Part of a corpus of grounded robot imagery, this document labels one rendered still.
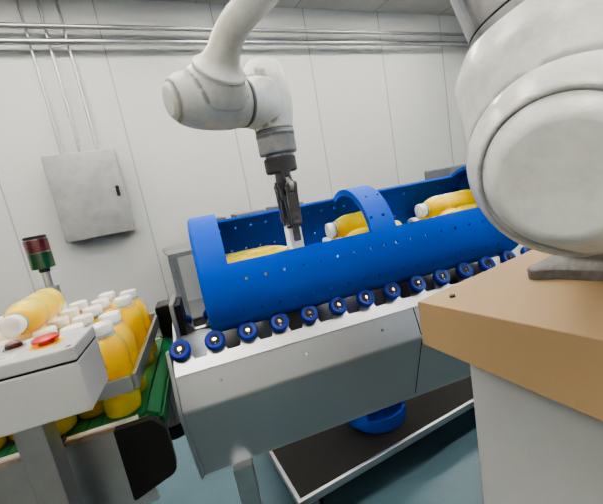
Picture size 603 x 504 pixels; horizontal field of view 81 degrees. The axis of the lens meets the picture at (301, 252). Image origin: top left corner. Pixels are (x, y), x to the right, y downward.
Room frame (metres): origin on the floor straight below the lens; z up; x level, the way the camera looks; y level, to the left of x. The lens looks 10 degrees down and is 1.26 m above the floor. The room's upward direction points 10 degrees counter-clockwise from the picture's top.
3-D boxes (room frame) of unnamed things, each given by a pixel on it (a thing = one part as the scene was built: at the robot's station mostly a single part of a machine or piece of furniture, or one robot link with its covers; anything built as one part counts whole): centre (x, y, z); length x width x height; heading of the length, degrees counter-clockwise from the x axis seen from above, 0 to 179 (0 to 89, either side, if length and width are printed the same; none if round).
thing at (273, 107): (0.84, 0.02, 1.48); 0.13 x 0.11 x 0.16; 131
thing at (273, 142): (0.85, 0.01, 1.37); 0.09 x 0.09 x 0.06
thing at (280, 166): (0.85, 0.01, 1.29); 0.08 x 0.07 x 0.09; 15
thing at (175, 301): (0.82, 0.32, 0.99); 0.10 x 0.02 x 0.12; 15
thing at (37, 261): (1.07, 0.78, 1.18); 0.06 x 0.06 x 0.05
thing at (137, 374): (0.80, 0.40, 0.96); 0.40 x 0.01 x 0.03; 15
